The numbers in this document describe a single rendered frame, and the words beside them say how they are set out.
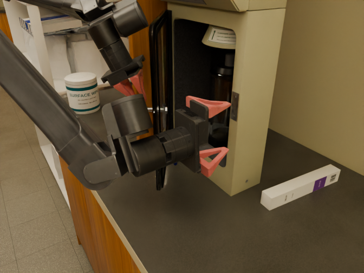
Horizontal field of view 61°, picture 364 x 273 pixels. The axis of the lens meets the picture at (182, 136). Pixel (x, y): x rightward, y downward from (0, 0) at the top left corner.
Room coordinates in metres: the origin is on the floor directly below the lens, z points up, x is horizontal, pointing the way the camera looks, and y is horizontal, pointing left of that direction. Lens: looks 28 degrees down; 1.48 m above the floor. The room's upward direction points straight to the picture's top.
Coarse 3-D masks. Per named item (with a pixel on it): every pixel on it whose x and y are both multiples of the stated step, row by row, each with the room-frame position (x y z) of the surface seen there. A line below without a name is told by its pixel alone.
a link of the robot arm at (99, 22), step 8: (104, 16) 0.71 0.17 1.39; (112, 16) 0.70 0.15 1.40; (96, 24) 0.68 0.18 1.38; (104, 24) 0.69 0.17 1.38; (112, 24) 0.71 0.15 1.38; (96, 32) 0.68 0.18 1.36; (104, 32) 0.69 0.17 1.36; (112, 32) 0.69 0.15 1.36; (120, 32) 0.70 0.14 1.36; (96, 40) 0.69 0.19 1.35; (104, 40) 0.68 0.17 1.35; (112, 40) 0.69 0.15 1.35
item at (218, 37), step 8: (208, 32) 0.81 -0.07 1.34; (216, 32) 0.78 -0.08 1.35; (224, 32) 0.76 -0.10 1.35; (232, 32) 0.76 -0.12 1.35; (208, 40) 0.79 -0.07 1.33; (216, 40) 0.77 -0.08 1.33; (224, 40) 0.76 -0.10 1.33; (232, 40) 0.75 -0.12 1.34; (224, 48) 0.75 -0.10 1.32; (232, 48) 0.74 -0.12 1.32
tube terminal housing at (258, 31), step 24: (264, 0) 0.68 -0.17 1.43; (216, 24) 0.74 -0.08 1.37; (240, 24) 0.67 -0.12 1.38; (264, 24) 0.68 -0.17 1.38; (240, 48) 0.67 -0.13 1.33; (264, 48) 0.69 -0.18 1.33; (240, 72) 0.66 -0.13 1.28; (264, 72) 0.69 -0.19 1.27; (240, 96) 0.66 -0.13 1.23; (264, 96) 0.70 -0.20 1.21; (240, 120) 0.66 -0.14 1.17; (264, 120) 0.71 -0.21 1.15; (240, 144) 0.67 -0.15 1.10; (264, 144) 0.71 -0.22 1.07; (216, 168) 0.71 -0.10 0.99; (240, 168) 0.67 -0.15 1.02
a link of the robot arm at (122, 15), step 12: (84, 0) 0.73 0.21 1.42; (96, 0) 0.73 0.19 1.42; (132, 0) 0.72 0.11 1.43; (84, 12) 0.71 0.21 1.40; (96, 12) 0.72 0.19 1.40; (120, 12) 0.70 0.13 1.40; (132, 12) 0.69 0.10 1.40; (120, 24) 0.69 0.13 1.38; (132, 24) 0.69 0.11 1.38; (144, 24) 0.70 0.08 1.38
